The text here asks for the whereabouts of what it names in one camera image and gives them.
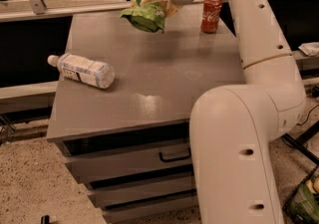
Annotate grey drawer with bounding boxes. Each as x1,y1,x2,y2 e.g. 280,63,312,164
103,193,198,224
88,174,195,207
65,138,191,183

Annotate black drawer handle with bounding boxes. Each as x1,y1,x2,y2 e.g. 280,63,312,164
159,147,191,163

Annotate top grey drawer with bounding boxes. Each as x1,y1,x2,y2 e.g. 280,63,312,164
65,138,191,183

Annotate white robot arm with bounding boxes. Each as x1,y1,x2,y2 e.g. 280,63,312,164
170,0,305,224

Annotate green rice chip bag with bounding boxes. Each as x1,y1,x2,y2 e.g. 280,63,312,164
120,0,165,33

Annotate bottom grey drawer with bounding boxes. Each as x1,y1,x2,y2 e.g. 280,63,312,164
103,193,198,224

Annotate grey drawer cabinet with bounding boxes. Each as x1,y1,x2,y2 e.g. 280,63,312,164
47,5,244,213

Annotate clear plastic water bottle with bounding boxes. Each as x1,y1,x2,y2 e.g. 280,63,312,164
47,53,115,89

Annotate black wire basket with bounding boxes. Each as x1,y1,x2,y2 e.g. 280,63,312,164
283,166,319,224

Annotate middle grey drawer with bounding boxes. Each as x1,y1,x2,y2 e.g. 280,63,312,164
88,174,195,207

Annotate red cola can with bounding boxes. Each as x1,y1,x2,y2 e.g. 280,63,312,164
201,0,222,34

